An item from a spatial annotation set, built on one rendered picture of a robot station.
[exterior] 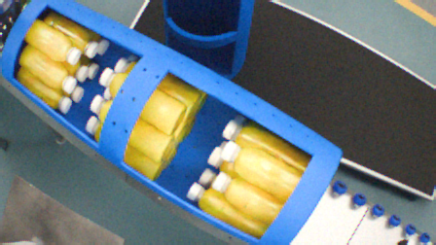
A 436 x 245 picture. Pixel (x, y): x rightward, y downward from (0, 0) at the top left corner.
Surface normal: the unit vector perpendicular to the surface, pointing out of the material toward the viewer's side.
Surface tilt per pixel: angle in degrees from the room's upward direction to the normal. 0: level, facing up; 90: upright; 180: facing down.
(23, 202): 4
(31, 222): 4
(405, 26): 0
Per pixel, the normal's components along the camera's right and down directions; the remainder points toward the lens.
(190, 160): 0.10, -0.37
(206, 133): -0.18, 0.09
